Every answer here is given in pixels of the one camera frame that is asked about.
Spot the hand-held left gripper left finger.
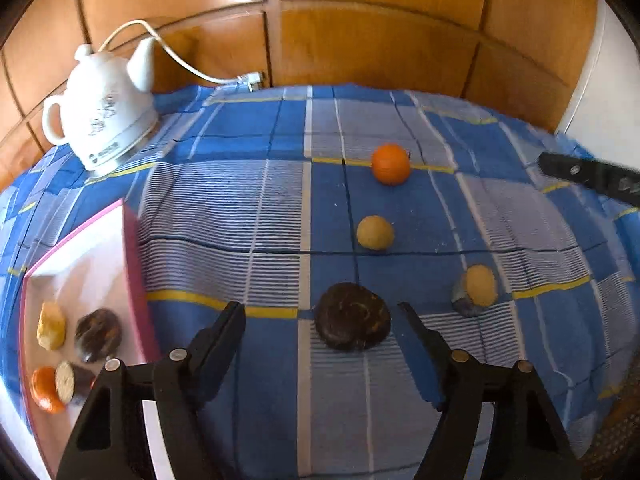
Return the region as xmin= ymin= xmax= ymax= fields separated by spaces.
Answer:
xmin=56 ymin=301 xmax=247 ymax=480

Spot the large dark brown fruit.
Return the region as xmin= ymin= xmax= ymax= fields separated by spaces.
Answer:
xmin=315 ymin=282 xmax=392 ymax=352

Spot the large orange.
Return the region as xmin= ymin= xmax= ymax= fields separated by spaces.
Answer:
xmin=371 ymin=143 xmax=412 ymax=186

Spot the wooden panelled wardrobe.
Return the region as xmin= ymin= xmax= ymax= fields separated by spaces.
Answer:
xmin=0 ymin=0 xmax=603 ymax=193

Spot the white power cable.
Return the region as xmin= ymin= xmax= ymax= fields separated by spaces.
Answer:
xmin=97 ymin=19 xmax=251 ymax=86

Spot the dark cut fruit piece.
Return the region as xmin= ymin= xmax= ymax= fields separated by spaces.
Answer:
xmin=55 ymin=360 xmax=97 ymax=405

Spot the white electric kettle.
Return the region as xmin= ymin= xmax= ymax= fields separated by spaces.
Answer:
xmin=42 ymin=40 xmax=161 ymax=178

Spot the tan round fruit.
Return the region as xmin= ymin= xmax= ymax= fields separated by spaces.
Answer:
xmin=356 ymin=215 xmax=395 ymax=251

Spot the pink rimmed white tray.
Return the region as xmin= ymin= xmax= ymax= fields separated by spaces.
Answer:
xmin=20 ymin=199 xmax=163 ymax=478

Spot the small orange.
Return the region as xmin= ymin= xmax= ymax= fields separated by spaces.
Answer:
xmin=30 ymin=366 xmax=68 ymax=415

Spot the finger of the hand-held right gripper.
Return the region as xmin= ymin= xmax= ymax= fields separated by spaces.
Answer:
xmin=537 ymin=151 xmax=640 ymax=207

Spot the blue plaid blanket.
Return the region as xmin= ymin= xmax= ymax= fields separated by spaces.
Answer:
xmin=0 ymin=82 xmax=640 ymax=480

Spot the small dark brown fruit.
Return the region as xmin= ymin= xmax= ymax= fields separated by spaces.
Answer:
xmin=75 ymin=309 xmax=122 ymax=364

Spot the pale yellow fruit piece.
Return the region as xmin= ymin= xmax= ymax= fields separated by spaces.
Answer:
xmin=37 ymin=301 xmax=67 ymax=351

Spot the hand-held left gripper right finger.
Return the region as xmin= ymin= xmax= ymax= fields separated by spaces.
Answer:
xmin=397 ymin=301 xmax=583 ymax=480

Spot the pale yellow round fruit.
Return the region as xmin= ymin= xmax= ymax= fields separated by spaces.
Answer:
xmin=451 ymin=264 xmax=499 ymax=318

